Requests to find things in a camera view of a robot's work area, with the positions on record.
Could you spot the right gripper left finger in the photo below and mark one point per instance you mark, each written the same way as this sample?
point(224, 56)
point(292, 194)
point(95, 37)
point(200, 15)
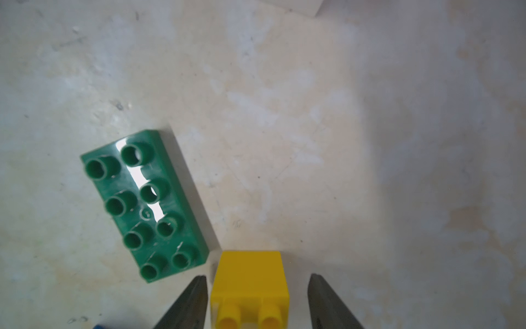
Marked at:
point(189, 310)

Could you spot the white lego brick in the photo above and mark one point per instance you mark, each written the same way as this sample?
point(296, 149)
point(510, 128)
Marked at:
point(305, 7)

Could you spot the green lego plate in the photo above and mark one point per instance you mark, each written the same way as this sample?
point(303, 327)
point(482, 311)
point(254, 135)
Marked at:
point(141, 191)

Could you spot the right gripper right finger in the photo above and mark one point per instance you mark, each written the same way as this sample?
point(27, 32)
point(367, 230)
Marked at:
point(327, 310)

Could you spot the yellow sloped lego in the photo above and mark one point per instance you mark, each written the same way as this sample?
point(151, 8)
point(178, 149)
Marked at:
point(250, 291)

